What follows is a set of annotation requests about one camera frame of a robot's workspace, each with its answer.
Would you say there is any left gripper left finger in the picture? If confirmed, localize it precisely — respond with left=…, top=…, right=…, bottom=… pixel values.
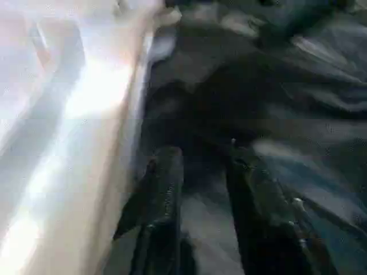
left=112, top=146, right=196, bottom=275

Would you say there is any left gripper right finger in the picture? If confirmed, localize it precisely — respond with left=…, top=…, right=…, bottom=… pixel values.
left=225, top=145, right=339, bottom=275

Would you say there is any white plastic stool seat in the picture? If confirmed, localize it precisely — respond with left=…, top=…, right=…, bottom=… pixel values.
left=0, top=0, right=185, bottom=275

